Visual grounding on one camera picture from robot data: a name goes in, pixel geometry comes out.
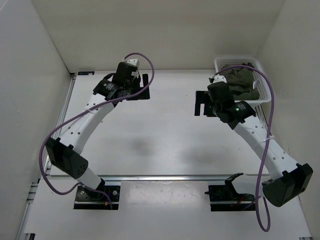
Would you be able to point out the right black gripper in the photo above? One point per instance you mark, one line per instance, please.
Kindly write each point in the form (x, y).
(200, 98)

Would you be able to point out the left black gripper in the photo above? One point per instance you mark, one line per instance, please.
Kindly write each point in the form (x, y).
(143, 95)

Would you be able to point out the olive green shorts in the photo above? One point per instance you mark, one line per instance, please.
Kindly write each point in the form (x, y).
(240, 81)

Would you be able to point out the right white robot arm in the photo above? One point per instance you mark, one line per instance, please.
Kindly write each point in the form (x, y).
(288, 178)

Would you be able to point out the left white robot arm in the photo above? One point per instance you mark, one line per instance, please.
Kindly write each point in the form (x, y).
(64, 152)

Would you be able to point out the white plastic basket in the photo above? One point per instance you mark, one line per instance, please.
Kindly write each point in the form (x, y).
(259, 82)

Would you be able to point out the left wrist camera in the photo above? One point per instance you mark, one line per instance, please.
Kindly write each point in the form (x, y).
(133, 61)

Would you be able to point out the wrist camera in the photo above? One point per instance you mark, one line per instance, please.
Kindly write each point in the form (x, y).
(217, 79)
(133, 61)

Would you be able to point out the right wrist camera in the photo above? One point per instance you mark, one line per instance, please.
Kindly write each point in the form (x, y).
(217, 79)

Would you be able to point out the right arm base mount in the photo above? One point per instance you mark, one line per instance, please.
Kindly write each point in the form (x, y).
(225, 198)

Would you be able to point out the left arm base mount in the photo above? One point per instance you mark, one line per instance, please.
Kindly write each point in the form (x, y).
(87, 200)

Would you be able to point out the aluminium table frame rail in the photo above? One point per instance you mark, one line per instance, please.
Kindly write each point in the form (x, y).
(46, 166)

